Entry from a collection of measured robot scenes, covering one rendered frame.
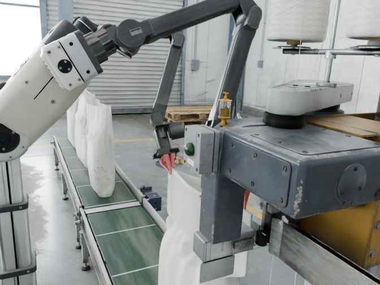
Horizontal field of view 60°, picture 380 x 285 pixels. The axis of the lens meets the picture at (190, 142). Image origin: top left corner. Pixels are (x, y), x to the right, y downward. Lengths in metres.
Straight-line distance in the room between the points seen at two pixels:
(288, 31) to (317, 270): 0.58
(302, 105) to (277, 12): 0.32
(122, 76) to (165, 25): 7.38
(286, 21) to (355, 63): 6.05
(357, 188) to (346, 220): 0.25
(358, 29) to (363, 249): 0.47
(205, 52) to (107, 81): 2.79
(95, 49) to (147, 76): 7.62
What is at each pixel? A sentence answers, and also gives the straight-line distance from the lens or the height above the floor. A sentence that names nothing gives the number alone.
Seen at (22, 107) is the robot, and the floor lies 1.30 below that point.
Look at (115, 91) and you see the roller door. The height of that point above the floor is 0.57.
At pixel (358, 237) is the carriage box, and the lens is 0.86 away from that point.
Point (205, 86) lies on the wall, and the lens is 9.31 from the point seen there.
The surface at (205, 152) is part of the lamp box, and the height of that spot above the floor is 1.29.
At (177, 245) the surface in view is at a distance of 1.24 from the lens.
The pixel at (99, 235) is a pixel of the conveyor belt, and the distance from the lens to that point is 2.19.
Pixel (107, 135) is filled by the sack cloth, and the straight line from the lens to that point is 2.54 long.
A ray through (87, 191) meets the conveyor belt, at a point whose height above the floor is 0.38.
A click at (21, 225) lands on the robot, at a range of 1.35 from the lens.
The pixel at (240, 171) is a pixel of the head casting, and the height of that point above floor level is 1.27.
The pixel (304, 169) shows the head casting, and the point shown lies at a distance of 0.52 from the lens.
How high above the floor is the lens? 1.47
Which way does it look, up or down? 15 degrees down
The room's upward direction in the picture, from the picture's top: 3 degrees clockwise
